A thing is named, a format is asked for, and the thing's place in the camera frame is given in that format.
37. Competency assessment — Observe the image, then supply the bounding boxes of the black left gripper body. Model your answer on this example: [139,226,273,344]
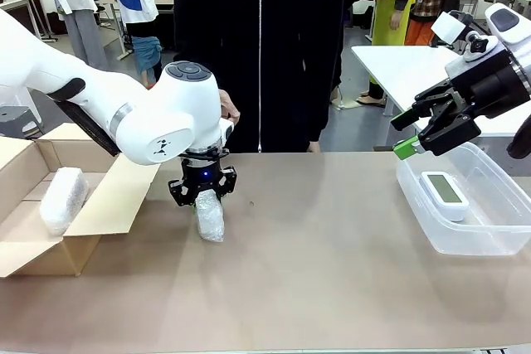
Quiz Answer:
[180,154,228,198]

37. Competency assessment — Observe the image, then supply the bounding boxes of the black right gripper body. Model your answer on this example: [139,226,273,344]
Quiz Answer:
[446,53,531,121]

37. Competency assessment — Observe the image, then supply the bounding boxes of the narrow bubble-wrapped clock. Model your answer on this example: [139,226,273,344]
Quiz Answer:
[194,191,227,243]

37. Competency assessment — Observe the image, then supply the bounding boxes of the unwrapped white digital clock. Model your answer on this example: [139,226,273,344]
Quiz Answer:
[418,171,470,223]

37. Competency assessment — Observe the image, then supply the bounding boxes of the bubble-wrapped clock with visible grille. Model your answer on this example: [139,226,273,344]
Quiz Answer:
[39,166,90,237]

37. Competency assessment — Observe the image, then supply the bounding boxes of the person's right hand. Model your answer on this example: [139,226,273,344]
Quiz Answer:
[218,89,241,123]

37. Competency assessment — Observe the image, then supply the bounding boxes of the white background table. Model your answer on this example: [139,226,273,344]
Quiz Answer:
[351,45,531,138]

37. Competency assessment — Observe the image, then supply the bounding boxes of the open cardboard box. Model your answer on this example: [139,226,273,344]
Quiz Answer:
[0,123,165,279]

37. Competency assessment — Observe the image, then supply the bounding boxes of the orange trousers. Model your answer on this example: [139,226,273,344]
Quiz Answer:
[404,17,440,47]

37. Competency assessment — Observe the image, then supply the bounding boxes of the clear plastic bin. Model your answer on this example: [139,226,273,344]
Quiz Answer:
[394,141,531,256]

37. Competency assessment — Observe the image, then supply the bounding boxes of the yellow apron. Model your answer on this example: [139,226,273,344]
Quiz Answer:
[371,0,417,47]

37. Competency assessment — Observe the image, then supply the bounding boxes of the teal trousers on mannequin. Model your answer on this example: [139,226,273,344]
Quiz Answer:
[131,35,163,81]

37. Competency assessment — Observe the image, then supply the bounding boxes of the person in black hoodie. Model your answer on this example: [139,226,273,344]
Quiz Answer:
[173,0,345,154]

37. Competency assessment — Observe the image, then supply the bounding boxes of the grey trousers on mannequin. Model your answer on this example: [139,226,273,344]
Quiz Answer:
[64,7,111,71]

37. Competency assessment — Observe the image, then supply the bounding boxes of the grey round stool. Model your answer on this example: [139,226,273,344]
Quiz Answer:
[0,104,45,140]

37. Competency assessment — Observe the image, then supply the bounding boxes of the black sleeved cable bundle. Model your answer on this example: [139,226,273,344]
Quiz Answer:
[506,115,531,160]

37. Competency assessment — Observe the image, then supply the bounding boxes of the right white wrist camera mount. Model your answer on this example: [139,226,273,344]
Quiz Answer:
[430,9,509,78]

